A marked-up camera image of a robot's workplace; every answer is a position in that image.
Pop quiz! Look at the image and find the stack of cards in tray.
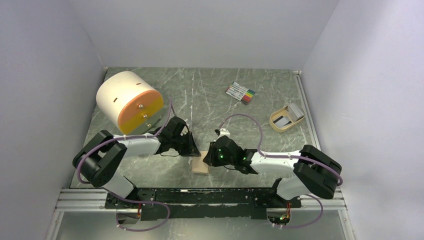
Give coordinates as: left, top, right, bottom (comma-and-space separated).
286, 103, 305, 122

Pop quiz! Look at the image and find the aluminium table edge rail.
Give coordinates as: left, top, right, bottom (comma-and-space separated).
292, 70, 356, 240

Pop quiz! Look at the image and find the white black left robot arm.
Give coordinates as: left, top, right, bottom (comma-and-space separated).
72, 116, 201, 208

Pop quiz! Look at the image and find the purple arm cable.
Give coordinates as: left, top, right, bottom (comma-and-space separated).
75, 98, 175, 185
215, 114, 344, 188

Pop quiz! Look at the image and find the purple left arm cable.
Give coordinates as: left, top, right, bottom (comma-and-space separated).
75, 98, 175, 185

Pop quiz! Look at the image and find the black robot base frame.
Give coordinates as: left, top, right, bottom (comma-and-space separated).
104, 183, 302, 221

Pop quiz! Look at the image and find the pack of coloured marker pens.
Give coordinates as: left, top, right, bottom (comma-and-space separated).
225, 81, 256, 105

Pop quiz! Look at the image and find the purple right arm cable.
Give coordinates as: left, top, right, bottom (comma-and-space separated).
215, 114, 344, 188

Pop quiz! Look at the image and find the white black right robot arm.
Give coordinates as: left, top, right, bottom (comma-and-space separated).
202, 136, 342, 207

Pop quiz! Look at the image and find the beige oval plastic tray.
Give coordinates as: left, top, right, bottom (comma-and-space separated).
269, 103, 305, 133

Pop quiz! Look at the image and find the round pink yellow drawer box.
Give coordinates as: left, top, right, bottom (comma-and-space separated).
96, 71, 165, 135

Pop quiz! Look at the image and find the fallen card in tray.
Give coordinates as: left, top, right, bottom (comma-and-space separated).
273, 115, 292, 129

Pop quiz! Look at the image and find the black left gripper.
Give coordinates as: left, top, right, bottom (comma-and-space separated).
171, 131, 201, 158

